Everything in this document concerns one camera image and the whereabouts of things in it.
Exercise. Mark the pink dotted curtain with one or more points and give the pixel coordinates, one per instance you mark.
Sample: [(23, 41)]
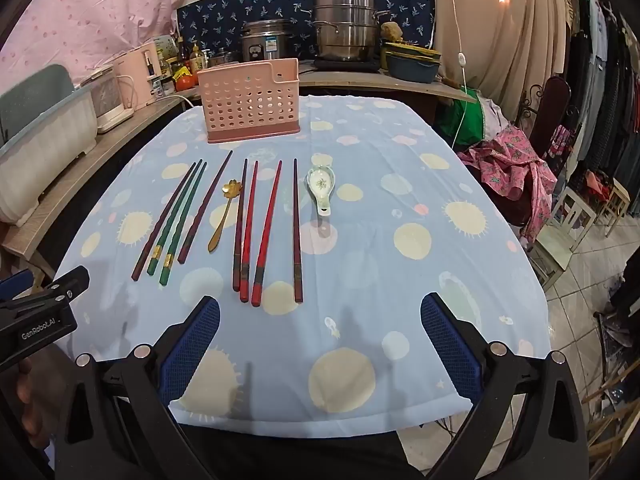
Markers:
[(100, 10)]

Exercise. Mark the yellow oil bottle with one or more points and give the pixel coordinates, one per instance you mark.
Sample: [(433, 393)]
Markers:
[(199, 60)]

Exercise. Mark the dark metal chair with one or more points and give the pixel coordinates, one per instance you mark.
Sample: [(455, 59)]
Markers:
[(555, 105)]

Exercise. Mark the dark blue bowl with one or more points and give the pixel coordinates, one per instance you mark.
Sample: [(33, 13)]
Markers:
[(412, 70)]

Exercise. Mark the row of hanging clothes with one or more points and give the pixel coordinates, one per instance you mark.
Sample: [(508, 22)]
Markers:
[(610, 85)]

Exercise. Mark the brown loofah sponge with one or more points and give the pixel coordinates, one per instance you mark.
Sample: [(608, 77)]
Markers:
[(392, 31)]

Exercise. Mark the green cloth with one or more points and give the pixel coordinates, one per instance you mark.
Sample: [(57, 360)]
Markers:
[(467, 120)]

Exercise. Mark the small wooden stool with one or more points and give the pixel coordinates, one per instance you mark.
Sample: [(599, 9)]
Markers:
[(617, 200)]

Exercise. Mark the steel steamer pot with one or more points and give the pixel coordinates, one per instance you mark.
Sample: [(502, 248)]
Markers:
[(345, 30)]

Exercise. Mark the dark sauce bottle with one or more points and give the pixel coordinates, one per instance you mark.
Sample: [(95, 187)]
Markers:
[(184, 52)]

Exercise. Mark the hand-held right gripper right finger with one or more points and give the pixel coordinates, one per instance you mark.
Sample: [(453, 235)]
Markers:
[(450, 345)]

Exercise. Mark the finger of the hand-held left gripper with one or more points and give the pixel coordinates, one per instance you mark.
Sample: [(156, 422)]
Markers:
[(70, 282), (12, 285)]

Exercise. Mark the light blue dotted tablecloth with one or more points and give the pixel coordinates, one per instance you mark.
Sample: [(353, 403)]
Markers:
[(380, 280)]

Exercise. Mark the gold flower spoon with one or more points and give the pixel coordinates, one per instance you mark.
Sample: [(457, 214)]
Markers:
[(231, 188)]

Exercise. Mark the red chopstick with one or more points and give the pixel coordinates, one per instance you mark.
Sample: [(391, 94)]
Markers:
[(250, 231), (267, 233)]

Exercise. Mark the light blue dish tub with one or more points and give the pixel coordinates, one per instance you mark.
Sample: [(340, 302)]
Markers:
[(45, 135)]

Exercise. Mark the yellow bowl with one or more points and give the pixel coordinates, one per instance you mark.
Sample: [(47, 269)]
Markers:
[(410, 49)]

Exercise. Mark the person's left hand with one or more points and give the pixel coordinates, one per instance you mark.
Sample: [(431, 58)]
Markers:
[(32, 400)]

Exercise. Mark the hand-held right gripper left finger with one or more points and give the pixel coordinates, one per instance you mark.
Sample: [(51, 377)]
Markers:
[(192, 345)]

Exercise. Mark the pink perforated utensil holder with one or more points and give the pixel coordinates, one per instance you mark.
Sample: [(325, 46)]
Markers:
[(250, 105)]

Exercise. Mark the red tomato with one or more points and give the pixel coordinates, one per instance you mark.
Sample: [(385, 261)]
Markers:
[(184, 82)]

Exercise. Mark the white ceramic soup spoon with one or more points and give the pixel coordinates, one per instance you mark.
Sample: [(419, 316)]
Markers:
[(320, 182)]

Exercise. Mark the pink electric kettle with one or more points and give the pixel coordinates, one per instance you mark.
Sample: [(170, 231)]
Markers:
[(132, 75)]

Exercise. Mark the green chopstick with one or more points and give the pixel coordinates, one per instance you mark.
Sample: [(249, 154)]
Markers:
[(175, 216), (184, 223)]

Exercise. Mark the dark brown chopstick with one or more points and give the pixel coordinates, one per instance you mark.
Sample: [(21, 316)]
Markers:
[(163, 221), (206, 206)]

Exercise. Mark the white stool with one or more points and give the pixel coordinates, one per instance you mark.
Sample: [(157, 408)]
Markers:
[(555, 245)]

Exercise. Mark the large pale jar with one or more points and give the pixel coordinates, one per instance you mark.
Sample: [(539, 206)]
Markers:
[(162, 47)]

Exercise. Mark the navy floral cloth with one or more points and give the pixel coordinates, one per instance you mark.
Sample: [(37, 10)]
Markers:
[(280, 2)]

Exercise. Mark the pink floral garment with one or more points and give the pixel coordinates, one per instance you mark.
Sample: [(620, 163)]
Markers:
[(505, 160)]

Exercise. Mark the dark maroon chopstick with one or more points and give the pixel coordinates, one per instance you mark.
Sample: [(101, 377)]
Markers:
[(240, 224), (297, 230)]

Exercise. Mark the black induction cooker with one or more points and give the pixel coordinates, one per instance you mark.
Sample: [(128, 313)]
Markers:
[(345, 65)]

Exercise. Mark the beige curtain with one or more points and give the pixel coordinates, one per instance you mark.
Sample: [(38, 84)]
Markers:
[(525, 35)]

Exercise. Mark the steel rice cooker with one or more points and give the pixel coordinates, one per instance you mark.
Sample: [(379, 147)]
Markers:
[(265, 42)]

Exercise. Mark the white blender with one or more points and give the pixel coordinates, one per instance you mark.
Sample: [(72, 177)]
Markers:
[(107, 100)]

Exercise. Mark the small lidded steel pot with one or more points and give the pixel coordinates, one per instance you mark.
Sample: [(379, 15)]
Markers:
[(222, 57)]

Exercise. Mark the yellow label jar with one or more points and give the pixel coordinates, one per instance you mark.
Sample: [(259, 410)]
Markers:
[(179, 70)]

